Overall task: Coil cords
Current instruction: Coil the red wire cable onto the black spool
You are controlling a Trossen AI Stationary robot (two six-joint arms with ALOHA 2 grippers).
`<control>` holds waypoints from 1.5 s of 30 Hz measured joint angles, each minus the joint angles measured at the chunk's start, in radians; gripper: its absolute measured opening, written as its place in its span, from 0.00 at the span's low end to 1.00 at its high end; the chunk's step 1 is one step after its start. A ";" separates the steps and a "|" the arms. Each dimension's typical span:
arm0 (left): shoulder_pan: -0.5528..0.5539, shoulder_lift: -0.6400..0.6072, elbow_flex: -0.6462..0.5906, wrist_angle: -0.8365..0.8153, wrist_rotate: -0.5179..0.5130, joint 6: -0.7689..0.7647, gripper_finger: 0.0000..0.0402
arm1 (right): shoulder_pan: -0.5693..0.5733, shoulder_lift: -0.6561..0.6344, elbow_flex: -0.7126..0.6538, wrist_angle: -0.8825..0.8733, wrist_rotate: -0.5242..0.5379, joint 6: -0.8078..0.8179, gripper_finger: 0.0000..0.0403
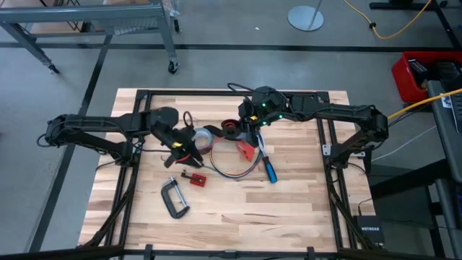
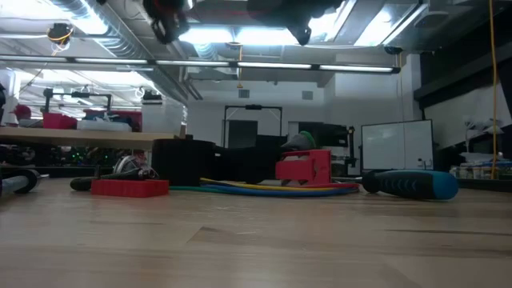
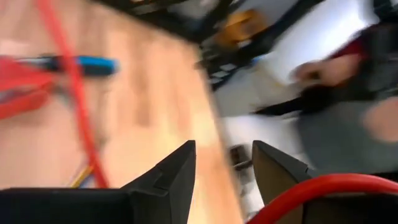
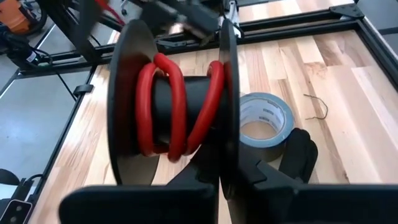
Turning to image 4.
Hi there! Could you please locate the black cable spool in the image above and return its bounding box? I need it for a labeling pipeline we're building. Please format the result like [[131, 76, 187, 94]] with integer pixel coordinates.
[[106, 17, 241, 200]]

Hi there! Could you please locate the black cable bundle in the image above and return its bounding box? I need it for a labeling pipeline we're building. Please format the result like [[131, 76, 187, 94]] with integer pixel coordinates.
[[0, 29, 54, 72]]

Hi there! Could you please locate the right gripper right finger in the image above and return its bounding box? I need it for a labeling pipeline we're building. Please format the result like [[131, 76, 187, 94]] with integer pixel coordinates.
[[222, 146, 398, 224]]

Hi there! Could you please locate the orange round container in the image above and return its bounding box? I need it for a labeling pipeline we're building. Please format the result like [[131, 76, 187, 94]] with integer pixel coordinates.
[[0, 0, 32, 34]]

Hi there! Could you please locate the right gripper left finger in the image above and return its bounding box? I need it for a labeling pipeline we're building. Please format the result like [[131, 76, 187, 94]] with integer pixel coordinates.
[[58, 141, 221, 224]]

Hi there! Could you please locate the thin dark wire piece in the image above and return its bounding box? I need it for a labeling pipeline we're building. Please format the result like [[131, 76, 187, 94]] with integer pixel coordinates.
[[303, 93, 330, 121]]

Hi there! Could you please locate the black white-edged box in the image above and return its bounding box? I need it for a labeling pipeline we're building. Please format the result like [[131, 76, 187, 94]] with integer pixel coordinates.
[[0, 198, 34, 224]]

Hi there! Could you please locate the grey duct tape roll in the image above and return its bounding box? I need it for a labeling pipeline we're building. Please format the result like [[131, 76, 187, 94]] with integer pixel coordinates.
[[238, 91, 295, 163]]

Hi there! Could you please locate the black aluminium table frame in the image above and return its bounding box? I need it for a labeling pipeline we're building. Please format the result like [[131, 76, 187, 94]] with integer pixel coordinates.
[[12, 0, 398, 218]]

